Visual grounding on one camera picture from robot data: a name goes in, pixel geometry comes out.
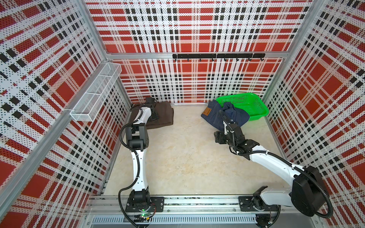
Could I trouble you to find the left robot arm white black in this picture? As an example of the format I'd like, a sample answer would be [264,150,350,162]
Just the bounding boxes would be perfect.
[119,97,159,212]

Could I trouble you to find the black hook rail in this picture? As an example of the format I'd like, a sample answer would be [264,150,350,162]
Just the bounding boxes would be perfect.
[172,53,266,60]

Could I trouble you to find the white wire mesh shelf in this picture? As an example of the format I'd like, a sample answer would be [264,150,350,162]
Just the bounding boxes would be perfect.
[70,63,121,122]

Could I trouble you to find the brown trousers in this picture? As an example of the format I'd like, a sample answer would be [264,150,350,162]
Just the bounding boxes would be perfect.
[129,102,174,130]

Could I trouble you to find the blue denim jeans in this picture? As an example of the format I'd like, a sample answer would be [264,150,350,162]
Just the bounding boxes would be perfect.
[201,100,250,131]

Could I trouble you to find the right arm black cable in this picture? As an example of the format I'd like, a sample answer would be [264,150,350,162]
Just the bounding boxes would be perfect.
[219,109,334,227]

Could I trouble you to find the green plastic basket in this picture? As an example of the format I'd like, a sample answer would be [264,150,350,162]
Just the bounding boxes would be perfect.
[216,93,269,121]

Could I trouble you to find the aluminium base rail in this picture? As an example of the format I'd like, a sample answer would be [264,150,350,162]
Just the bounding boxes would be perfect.
[81,195,326,228]

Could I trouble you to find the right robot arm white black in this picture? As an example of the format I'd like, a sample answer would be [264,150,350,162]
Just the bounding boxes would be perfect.
[214,124,334,219]

